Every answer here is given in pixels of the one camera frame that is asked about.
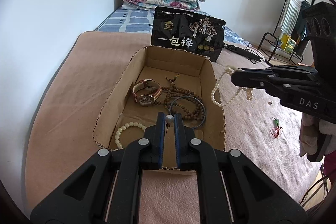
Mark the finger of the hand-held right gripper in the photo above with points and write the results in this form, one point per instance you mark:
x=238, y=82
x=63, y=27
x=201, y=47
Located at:
x=302, y=103
x=288, y=72

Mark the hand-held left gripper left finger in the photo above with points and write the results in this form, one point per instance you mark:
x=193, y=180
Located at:
x=162, y=140

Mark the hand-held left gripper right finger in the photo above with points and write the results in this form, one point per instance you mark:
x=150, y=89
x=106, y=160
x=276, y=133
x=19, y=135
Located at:
x=177, y=140

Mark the dark bangle with pearl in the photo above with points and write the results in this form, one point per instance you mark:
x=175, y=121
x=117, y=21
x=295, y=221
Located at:
x=203, y=113

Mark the cardboard box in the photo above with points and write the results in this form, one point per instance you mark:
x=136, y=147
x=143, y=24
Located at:
x=155, y=60

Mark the person's right hand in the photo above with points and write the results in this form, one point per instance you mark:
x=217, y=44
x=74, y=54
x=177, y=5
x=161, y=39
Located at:
x=309, y=134

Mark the dark hanging clothes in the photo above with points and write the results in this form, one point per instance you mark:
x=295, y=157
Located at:
x=302, y=27

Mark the black metal clothes rack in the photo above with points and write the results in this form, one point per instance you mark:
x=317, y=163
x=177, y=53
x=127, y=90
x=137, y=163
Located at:
x=267, y=39

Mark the black folded tripod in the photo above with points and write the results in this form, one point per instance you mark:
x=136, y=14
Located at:
x=241, y=52

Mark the striped towel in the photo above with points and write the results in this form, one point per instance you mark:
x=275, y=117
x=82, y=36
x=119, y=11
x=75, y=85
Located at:
x=291, y=8

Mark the black snack bag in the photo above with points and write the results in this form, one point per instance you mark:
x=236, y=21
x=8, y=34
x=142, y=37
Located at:
x=178, y=29

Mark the blue patterned bed sheet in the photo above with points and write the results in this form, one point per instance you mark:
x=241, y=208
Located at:
x=128, y=20

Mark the white pillow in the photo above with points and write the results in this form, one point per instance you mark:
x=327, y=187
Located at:
x=128, y=6

